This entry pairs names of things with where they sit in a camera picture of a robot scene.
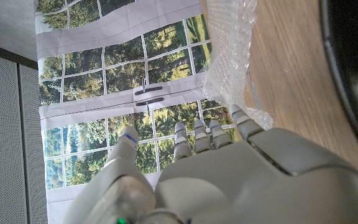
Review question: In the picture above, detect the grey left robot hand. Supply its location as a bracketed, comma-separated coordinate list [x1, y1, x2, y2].
[61, 104, 358, 224]

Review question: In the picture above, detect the clear bubble wrap sheet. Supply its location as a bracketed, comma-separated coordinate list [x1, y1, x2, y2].
[202, 0, 275, 131]

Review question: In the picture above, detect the black half-moon tambourine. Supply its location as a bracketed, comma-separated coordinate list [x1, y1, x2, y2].
[318, 0, 358, 174]

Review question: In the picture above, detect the printed window forest backdrop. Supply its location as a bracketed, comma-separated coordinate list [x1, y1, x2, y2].
[35, 0, 245, 224]

